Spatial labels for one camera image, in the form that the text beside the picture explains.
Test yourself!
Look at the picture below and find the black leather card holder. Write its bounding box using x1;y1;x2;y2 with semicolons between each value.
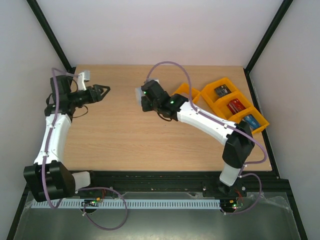
135;78;160;107

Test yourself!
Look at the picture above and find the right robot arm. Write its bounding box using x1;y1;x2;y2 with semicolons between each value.
135;79;255;196

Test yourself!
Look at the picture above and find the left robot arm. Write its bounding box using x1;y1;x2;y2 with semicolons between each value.
23;72;111;202

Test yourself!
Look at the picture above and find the yellow bin with white cards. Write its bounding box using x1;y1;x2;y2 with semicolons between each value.
172;83;201;104

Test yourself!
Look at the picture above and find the black card stack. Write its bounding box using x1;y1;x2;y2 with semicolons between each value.
214;84;231;98

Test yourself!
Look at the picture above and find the yellow bin with black cards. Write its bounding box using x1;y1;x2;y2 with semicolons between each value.
200;77;238;105

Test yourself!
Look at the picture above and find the yellow bin with red cards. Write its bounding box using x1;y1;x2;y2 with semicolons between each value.
214;90;253;120

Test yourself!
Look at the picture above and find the red VIP card stack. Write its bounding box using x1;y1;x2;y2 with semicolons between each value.
226;98;246;115

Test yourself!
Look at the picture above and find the blue card stack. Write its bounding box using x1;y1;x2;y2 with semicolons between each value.
243;114;261;131

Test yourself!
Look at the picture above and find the yellow bin with blue cards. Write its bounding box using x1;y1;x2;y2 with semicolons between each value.
229;106;270;135

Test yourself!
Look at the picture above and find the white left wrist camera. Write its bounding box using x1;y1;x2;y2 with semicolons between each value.
76;70;91;91

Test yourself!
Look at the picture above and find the black frame post left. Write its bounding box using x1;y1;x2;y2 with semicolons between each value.
26;0;76;73

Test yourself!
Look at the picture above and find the black frame post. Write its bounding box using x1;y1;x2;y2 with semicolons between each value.
26;0;76;73
244;0;294;75

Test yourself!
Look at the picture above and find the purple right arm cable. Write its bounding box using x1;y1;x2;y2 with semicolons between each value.
146;60;269;216

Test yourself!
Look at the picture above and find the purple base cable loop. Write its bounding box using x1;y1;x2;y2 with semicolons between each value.
79;186;128;231

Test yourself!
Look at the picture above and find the white slotted cable duct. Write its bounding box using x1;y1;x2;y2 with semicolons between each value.
31;198;221;209

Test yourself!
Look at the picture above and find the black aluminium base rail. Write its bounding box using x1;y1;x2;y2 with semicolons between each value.
67;170;291;198

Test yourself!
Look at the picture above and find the black frame post right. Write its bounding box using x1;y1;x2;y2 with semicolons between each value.
244;0;294;75

